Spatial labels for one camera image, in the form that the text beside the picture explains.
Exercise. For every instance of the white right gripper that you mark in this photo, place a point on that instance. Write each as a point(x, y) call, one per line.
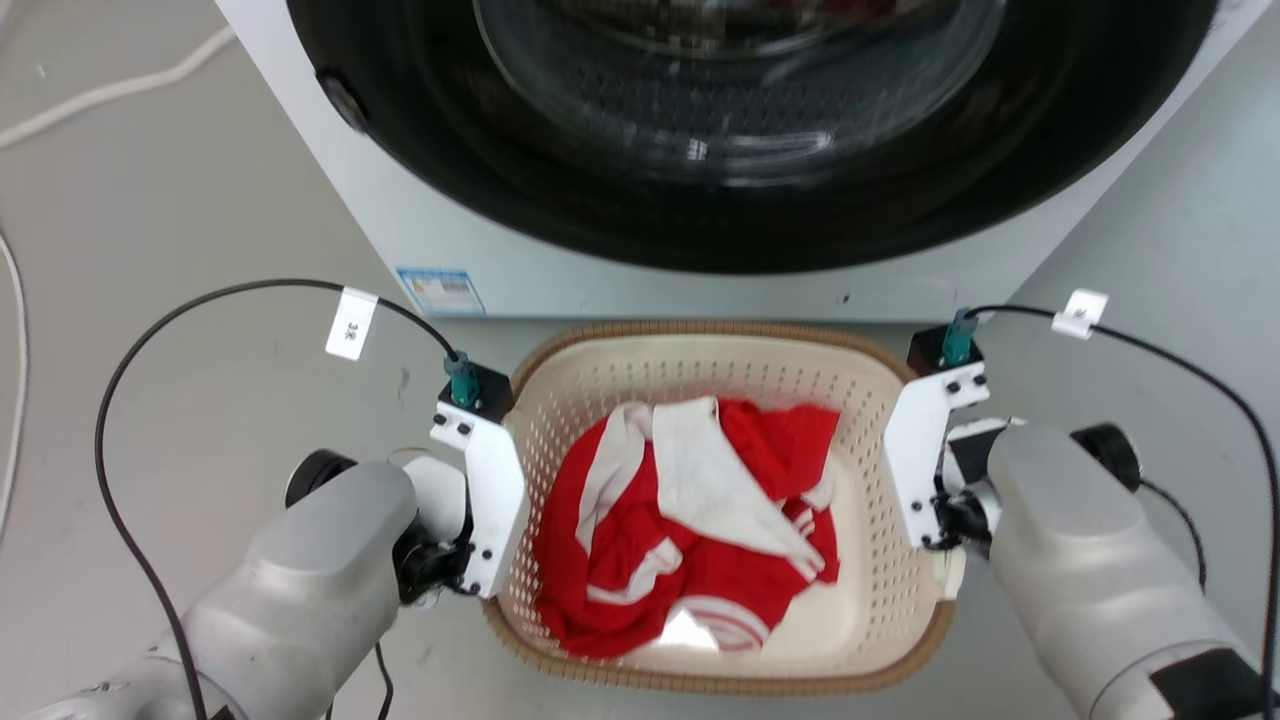
point(915, 450)

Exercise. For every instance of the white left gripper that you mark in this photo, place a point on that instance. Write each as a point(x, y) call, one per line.
point(495, 500)

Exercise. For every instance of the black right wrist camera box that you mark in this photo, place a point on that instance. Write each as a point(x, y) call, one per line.
point(940, 352)

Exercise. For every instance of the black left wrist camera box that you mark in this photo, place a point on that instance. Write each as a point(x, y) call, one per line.
point(485, 388)

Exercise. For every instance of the white washing machine body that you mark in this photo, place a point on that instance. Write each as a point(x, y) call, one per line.
point(420, 220)

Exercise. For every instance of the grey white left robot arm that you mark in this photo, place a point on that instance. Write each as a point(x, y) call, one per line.
point(310, 570)

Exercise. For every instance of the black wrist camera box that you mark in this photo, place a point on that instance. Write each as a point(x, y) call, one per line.
point(940, 352)
point(485, 388)

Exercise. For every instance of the red and white garment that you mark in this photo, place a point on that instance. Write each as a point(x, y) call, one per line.
point(620, 560)

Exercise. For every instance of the black round washing machine door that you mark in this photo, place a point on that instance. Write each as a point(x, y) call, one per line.
point(740, 215)

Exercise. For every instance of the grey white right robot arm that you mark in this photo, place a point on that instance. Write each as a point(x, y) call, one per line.
point(1080, 540)

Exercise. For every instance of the cream laundry basket brown rim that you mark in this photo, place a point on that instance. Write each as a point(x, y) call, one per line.
point(880, 610)

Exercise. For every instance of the blue white energy label sticker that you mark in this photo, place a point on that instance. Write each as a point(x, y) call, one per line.
point(440, 292)

